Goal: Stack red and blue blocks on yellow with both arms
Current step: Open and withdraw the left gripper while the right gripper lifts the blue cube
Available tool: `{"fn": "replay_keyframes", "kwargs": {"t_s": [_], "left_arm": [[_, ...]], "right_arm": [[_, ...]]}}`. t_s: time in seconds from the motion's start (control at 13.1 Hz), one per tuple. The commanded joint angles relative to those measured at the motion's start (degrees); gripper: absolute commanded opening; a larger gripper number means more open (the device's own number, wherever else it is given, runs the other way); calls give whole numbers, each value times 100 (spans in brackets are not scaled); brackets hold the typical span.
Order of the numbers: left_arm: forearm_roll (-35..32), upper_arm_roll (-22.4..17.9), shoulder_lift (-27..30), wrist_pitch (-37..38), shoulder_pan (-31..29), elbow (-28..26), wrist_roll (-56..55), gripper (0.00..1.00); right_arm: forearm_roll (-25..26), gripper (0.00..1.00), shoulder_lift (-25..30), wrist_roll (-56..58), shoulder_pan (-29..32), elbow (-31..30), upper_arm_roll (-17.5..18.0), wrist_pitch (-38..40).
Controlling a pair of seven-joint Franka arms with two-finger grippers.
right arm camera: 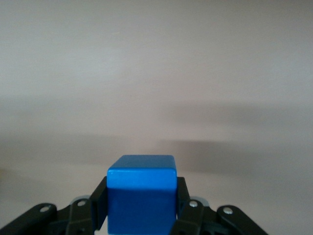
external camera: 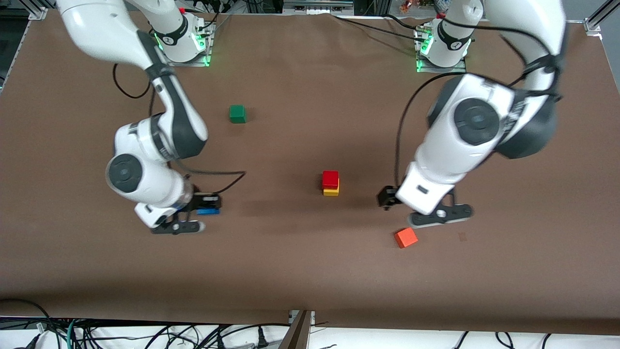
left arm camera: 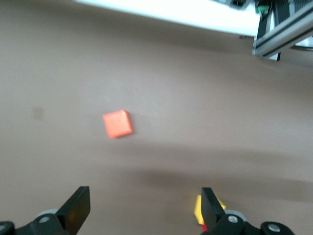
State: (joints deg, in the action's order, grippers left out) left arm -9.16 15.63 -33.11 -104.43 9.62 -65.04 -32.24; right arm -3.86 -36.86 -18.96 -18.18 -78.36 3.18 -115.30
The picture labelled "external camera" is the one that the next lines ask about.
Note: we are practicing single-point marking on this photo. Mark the blue block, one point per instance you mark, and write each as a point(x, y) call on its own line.
point(209, 211)

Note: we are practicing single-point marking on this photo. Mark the red block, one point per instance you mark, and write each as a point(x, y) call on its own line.
point(330, 178)

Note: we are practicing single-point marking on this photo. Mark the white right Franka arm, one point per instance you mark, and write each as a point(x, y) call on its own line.
point(160, 126)

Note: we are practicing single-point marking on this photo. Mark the orange block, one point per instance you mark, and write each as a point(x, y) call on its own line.
point(406, 237)

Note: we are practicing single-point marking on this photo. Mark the yellow block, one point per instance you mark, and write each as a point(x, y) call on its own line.
point(331, 192)

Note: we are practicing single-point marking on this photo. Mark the green block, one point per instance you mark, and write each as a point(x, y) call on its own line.
point(237, 114)

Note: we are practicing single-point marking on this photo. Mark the brown table mat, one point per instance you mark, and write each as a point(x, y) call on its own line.
point(290, 252)

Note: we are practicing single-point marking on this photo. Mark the black power plug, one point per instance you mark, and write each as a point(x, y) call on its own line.
point(262, 339)

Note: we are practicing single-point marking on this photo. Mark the grey background equipment box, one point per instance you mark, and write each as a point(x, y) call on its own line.
point(317, 6)

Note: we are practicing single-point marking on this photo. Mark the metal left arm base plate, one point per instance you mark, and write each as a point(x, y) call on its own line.
point(420, 65)

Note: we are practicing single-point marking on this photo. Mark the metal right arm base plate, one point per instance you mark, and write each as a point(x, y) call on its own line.
point(206, 48)

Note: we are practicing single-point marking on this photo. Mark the aluminium table post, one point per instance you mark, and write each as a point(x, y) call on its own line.
point(296, 332)

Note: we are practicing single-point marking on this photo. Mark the aluminium frame profile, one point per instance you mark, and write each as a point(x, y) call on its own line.
point(595, 22)
point(37, 13)

